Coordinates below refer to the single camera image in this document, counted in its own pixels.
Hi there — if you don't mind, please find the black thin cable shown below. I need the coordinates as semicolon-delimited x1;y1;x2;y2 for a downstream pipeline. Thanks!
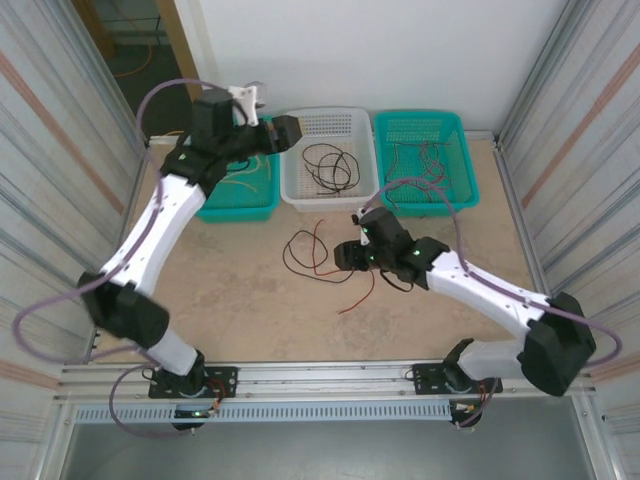
301;143;331;189
282;228;371;284
317;149;362;195
309;152;351;196

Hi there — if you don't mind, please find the red thin cable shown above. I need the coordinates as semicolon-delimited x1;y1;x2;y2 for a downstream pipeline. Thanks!
310;219;377;316
384;177;454;214
417;142;451;191
387;141;454;189

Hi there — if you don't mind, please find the white plastic basket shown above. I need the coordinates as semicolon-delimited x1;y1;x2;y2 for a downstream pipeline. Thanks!
279;107;380;215

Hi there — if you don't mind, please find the teal plastic basket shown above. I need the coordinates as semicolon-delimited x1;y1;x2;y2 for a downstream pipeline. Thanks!
195;114;281;224
373;109;482;219

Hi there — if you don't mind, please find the wooden cabinet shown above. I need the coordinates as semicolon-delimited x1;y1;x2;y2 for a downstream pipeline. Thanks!
72;0;117;59

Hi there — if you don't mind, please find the grey metal lower shelf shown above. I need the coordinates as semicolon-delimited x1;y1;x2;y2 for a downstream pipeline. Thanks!
49;397;616;480

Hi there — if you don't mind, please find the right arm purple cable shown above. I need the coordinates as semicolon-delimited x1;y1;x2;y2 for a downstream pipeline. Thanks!
362;177;625;371

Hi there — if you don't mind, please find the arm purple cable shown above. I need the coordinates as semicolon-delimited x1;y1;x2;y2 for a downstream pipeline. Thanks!
362;177;625;371
12;78;234;440

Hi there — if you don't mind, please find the wooden door frame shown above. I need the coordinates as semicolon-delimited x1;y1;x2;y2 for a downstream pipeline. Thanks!
154;0;211;101

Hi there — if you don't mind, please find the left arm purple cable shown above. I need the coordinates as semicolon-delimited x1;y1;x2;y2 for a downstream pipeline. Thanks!
12;78;234;440

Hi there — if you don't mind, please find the orange floor cable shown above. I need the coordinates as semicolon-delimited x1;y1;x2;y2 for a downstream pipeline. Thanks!
112;43;154;79

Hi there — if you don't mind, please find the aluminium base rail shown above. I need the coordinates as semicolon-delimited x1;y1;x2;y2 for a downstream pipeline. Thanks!
54;360;599;401

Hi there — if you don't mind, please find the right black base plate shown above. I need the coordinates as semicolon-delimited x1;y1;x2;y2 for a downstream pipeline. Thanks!
410;363;504;399

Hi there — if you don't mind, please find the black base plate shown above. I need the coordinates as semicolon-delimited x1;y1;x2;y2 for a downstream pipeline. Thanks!
410;363;504;399
148;366;239;400

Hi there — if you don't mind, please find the grey slotted cable duct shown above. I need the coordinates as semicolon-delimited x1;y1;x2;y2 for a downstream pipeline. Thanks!
74;402;454;424

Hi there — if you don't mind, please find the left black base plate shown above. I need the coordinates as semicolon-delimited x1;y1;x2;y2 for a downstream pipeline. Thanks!
148;366;239;400

